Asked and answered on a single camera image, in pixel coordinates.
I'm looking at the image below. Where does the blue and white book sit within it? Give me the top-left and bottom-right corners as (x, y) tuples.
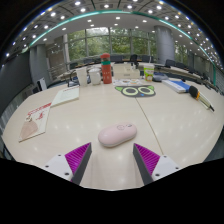
(161, 78), (192, 94)

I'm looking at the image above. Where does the dark conference desk console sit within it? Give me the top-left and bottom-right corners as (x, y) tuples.
(152, 72), (170, 83)

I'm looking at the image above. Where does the group of ceiling lights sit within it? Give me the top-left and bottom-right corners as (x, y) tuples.
(4, 0), (216, 58)

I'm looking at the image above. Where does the white cardboard box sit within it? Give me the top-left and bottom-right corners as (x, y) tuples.
(112, 63), (141, 80)

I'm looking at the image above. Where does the red and white brochure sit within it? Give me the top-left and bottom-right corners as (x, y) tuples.
(18, 102), (53, 143)

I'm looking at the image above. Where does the green printed cup with straw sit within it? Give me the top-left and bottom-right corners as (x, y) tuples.
(143, 63), (156, 82)

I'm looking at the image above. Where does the colourful sticker sheet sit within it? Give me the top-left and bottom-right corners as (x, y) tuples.
(112, 78), (144, 87)

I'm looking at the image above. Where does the black handheld microphone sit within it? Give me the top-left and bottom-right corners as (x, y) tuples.
(188, 85), (216, 113)

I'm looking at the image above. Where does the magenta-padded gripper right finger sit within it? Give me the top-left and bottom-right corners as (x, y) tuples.
(132, 142), (183, 186)

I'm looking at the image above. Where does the pink computer mouse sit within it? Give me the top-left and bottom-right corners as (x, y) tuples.
(97, 122), (138, 148)

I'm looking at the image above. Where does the grey cat-shaped mouse pad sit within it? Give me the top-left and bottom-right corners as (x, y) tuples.
(114, 84), (157, 99)

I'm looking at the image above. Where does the group of dark office chairs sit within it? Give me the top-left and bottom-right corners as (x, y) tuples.
(69, 53), (216, 88)

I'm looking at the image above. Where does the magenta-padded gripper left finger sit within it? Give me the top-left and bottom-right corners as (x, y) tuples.
(42, 142), (93, 186)

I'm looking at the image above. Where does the white printed booklet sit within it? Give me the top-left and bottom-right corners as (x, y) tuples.
(50, 85), (81, 108)

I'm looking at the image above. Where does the red insulated drink bottle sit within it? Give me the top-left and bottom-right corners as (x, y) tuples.
(100, 52), (113, 85)

